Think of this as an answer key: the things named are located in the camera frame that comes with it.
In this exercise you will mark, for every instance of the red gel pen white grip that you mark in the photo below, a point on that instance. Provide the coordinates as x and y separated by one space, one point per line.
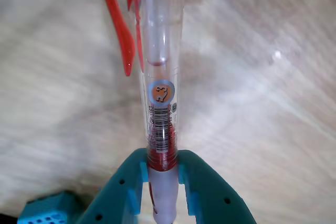
161 119

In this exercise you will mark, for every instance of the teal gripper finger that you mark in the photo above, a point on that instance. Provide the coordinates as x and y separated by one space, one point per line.
120 195
212 197

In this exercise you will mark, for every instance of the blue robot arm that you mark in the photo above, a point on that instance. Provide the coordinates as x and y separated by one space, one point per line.
44 208

